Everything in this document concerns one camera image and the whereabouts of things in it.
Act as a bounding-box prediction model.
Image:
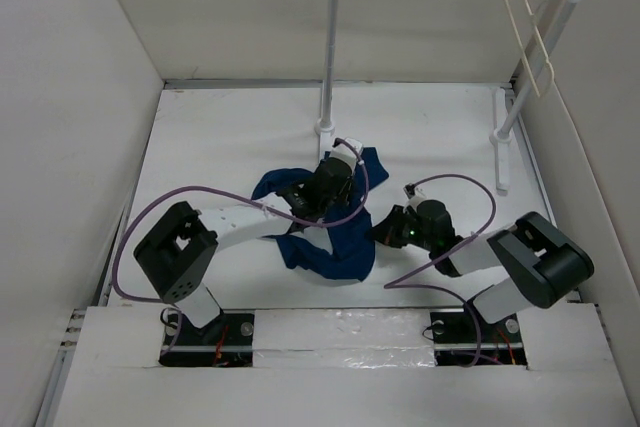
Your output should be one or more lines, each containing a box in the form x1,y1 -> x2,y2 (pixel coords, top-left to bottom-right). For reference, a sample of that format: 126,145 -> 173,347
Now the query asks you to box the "white clothes rack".
314,0 -> 582,192

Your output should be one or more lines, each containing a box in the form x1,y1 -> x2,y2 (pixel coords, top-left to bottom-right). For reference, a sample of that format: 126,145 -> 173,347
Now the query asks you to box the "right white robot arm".
368,196 -> 595,340

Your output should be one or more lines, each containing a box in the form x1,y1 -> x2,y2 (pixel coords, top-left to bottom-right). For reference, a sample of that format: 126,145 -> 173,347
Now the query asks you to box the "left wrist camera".
328,138 -> 364,169

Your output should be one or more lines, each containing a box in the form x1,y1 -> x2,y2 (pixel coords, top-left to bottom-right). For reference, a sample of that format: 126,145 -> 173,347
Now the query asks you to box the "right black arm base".
422,309 -> 527,367

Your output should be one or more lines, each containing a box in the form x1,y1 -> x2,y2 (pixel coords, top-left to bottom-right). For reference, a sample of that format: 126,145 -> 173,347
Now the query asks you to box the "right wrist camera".
403,183 -> 427,210

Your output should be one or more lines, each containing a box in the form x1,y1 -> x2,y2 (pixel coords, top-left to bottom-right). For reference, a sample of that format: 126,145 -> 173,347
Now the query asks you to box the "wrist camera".
403,183 -> 427,210
328,138 -> 364,169

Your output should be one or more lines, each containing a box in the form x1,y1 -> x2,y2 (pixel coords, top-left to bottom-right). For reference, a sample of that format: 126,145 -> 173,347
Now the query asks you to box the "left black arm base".
159,308 -> 255,368

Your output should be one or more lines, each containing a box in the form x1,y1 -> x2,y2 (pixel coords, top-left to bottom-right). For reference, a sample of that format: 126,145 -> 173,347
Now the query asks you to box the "cream plastic clothes hanger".
502,0 -> 555,99

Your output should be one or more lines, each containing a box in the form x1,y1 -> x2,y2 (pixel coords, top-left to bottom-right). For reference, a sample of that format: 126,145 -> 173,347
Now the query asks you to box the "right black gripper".
364,204 -> 435,251

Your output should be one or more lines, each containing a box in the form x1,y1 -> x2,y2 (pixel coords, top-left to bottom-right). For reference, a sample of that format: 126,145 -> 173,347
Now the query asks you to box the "blue Mickey Mouse t-shirt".
251,147 -> 389,282

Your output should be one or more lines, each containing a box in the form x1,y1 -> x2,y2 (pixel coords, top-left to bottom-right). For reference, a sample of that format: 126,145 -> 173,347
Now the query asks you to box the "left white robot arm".
134,153 -> 358,344

